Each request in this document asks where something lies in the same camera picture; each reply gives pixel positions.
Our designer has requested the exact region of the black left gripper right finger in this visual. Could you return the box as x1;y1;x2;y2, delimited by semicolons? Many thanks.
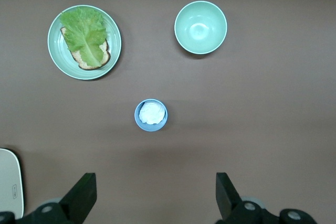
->
215;172;317;224

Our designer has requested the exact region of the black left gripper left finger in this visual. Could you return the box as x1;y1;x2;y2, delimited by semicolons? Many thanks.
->
22;173;97;224

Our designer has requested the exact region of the white toaster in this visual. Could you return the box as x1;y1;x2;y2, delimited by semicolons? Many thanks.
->
0;148;25;219

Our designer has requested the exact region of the brown table cover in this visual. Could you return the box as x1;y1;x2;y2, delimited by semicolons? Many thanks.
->
0;0;336;224

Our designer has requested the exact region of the blue plastic cup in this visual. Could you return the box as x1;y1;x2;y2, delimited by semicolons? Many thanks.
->
134;99;169;132

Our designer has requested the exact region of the white crumpled filling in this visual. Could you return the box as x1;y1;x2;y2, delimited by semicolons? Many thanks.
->
139;101;166;125

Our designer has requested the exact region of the toasted bread slice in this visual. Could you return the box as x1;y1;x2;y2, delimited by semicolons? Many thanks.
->
60;26;111;71

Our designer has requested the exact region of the green round plate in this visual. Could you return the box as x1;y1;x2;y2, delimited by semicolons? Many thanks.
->
47;4;122;81

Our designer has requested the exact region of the green lettuce leaf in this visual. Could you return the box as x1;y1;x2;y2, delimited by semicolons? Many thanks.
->
59;7;108;68

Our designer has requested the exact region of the green bowl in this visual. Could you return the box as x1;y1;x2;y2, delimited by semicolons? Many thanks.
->
174;0;228;55

